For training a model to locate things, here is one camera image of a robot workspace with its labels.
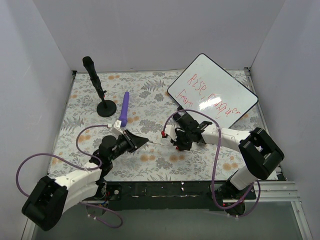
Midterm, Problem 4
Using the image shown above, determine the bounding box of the white marker pen red end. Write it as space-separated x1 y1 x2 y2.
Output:
148 140 162 145

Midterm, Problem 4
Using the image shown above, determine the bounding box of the white whiteboard black frame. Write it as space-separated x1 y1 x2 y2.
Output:
167 53 259 128

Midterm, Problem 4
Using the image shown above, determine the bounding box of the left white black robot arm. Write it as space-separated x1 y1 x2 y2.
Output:
21 130 149 231

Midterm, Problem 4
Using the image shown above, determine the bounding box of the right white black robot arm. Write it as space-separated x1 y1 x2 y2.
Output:
165 113 285 199

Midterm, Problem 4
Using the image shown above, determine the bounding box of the purple microphone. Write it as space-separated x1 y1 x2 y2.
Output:
118 91 130 128

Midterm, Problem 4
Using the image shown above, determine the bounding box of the black round microphone stand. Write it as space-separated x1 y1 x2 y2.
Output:
94 83 117 118

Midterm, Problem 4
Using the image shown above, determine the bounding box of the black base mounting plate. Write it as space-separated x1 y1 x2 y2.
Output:
77 180 257 212

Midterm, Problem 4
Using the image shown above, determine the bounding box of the black microphone on stand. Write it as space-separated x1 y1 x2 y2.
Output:
82 56 101 88

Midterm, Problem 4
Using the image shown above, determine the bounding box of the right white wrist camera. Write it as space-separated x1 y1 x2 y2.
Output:
161 124 177 141

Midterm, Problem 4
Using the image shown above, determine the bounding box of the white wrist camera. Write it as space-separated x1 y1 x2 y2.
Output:
161 124 177 141
106 120 123 136

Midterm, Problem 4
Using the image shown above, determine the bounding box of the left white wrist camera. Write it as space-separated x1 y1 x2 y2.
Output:
106 120 123 136

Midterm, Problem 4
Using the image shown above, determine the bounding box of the aluminium frame rail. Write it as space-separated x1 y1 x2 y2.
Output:
31 181 302 204

